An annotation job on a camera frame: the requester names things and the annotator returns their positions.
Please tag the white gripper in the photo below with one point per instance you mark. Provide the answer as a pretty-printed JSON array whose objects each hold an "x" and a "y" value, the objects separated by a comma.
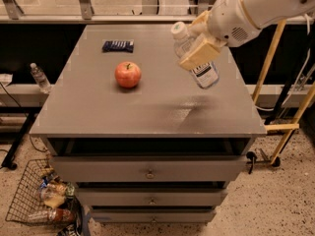
[{"x": 229, "y": 21}]

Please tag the clear plastic water bottle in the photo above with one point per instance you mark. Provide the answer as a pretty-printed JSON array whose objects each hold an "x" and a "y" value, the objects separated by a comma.
[{"x": 195, "y": 54}]

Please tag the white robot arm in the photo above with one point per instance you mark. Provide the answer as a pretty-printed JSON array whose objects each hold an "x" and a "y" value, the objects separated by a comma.
[{"x": 266, "y": 12}]

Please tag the small bottle on ledge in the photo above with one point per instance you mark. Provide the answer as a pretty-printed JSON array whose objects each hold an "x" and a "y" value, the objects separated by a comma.
[{"x": 40, "y": 78}]

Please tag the bottle in basket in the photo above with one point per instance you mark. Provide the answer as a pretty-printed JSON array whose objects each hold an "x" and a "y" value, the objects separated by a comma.
[{"x": 51, "y": 215}]

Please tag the red apple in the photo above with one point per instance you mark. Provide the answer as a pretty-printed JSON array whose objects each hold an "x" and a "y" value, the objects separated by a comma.
[{"x": 127, "y": 74}]

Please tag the dark blue snack bag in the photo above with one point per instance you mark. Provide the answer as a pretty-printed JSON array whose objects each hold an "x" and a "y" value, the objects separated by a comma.
[{"x": 118, "y": 46}]

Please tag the grey drawer cabinet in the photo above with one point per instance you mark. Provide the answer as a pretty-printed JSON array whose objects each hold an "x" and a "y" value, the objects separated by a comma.
[{"x": 162, "y": 151}]

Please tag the snack bags in basket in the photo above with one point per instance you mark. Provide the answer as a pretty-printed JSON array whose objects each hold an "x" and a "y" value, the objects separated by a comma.
[{"x": 53, "y": 191}]

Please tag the wire basket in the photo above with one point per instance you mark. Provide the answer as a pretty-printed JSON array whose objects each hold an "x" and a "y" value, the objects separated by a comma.
[{"x": 26, "y": 201}]

